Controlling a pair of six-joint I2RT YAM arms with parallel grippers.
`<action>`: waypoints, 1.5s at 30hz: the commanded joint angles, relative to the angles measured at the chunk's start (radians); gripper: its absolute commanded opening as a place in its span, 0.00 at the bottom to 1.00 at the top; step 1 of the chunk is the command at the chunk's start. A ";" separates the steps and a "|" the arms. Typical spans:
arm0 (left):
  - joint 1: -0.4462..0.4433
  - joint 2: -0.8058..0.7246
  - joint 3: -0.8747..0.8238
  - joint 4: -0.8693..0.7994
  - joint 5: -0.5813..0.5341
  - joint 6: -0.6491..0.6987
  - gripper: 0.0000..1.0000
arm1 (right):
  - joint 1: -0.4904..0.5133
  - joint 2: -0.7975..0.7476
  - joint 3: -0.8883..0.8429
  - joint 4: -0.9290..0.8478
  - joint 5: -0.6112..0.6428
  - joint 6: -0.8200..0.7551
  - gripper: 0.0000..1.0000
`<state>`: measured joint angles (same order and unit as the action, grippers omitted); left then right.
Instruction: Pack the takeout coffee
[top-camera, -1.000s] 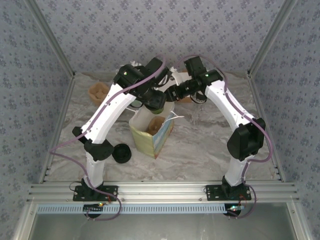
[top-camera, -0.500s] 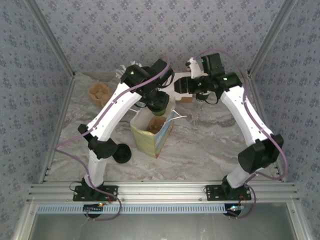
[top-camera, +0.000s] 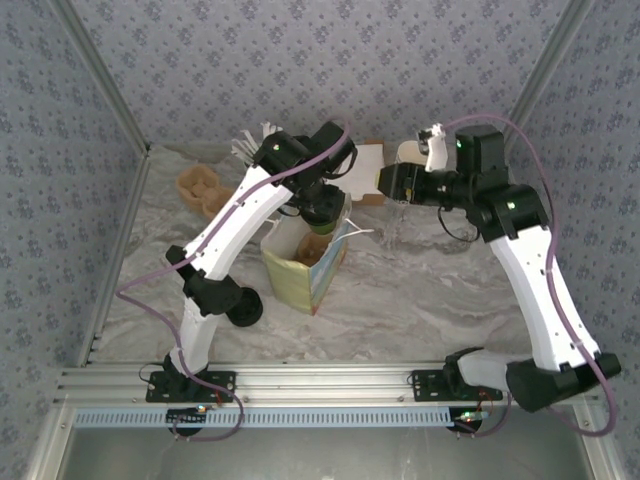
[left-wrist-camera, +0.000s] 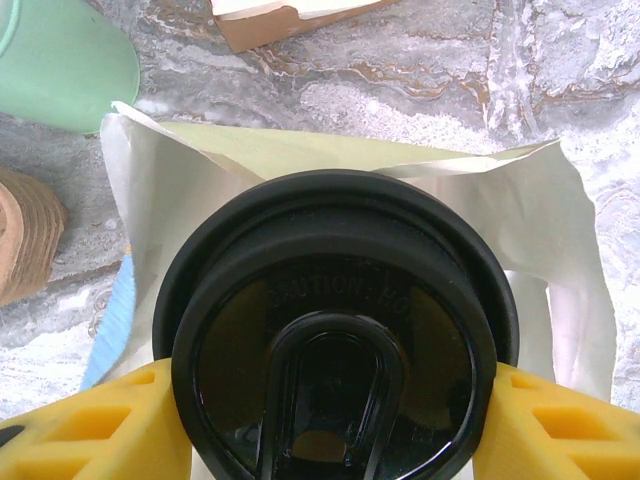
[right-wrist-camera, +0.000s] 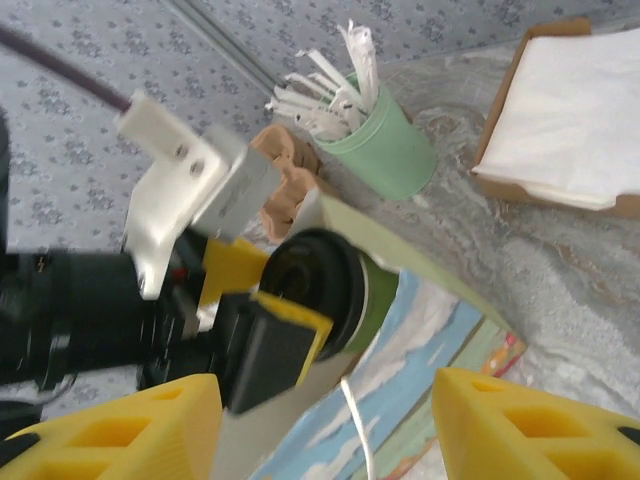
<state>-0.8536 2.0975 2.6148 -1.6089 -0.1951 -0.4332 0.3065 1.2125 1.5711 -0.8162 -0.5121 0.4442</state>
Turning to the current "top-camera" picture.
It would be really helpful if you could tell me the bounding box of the stack of brown pulp carriers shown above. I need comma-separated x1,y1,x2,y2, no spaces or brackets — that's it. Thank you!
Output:
174,166,236,222

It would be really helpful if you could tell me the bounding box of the aluminium frame post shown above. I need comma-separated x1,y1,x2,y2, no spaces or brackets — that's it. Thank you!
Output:
493,0,597,157
49,0,153,157

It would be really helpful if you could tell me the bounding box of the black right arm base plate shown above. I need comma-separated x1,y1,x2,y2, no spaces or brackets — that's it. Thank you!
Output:
409,368,506,404

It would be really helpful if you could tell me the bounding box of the black plastic cup lid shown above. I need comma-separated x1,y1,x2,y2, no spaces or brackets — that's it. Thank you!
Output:
301,185,347,227

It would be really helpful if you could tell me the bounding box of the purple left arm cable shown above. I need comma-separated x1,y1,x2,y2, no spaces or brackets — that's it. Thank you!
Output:
115,117,354,444

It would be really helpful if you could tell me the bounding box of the stack of black cup lids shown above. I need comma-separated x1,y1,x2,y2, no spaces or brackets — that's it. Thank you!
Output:
227,289,265,329

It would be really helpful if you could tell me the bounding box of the white slotted cable duct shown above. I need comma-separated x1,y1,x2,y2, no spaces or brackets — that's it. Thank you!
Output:
73,407,464,429

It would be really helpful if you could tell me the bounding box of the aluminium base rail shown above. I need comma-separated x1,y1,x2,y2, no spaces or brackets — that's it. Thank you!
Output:
54,360,600,407

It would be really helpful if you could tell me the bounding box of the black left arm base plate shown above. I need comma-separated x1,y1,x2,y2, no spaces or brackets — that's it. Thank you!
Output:
144,369,239,404

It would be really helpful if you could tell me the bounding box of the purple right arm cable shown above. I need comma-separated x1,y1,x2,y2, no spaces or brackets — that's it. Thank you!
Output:
438,114,619,439

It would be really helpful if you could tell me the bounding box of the stack of white paper cups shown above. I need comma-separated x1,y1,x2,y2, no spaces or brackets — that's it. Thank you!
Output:
396,140,427,169

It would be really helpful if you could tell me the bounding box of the black controller board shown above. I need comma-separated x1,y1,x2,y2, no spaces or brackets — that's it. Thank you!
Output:
451,407,490,437
166,405,211,437

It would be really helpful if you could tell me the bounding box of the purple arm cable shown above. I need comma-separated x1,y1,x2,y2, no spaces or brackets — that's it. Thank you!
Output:
438,114,619,439
115,117,354,444

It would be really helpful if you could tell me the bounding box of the yellow green paper bag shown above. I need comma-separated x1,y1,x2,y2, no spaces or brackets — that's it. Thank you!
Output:
260,192,375,317

